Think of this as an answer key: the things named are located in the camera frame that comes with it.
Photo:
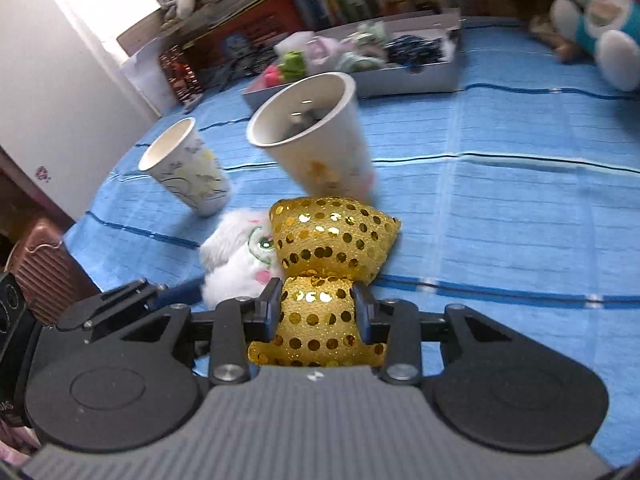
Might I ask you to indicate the blue checked table mat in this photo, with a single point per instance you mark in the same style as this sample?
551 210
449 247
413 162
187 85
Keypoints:
500 210

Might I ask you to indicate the green textured cloth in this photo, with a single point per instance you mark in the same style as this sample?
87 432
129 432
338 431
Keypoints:
292 65

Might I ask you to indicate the navy floral cloth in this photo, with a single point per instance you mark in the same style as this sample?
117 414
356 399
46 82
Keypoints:
415 49

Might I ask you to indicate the lavender cloth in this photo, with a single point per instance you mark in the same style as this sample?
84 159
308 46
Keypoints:
325 50

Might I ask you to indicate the scribbled white paper cup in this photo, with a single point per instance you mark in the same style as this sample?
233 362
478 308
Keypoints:
195 170

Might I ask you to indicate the white paper sheet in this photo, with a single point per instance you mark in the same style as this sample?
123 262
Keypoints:
145 80

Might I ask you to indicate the brown ribbed suitcase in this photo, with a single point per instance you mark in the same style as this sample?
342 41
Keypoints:
50 270

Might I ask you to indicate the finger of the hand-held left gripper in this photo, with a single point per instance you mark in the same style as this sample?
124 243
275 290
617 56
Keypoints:
125 302

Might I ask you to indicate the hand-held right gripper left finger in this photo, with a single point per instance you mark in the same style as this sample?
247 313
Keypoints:
272 310

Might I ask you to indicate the gold sequin bow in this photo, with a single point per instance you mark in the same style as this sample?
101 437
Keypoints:
325 240

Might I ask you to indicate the white fluffy plush toy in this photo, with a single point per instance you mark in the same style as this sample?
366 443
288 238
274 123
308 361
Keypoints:
235 260

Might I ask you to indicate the brown-haired doll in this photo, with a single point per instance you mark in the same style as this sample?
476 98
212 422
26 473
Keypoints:
545 30

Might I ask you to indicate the blue cat plush toy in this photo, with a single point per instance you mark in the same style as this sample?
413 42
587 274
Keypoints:
605 15

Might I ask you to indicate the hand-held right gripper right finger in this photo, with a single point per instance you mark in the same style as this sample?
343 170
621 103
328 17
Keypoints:
364 317

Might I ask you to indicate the white cardboard box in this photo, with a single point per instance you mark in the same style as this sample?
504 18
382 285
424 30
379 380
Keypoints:
415 77

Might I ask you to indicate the plain white paper cup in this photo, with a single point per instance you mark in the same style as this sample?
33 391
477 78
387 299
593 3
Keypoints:
325 150

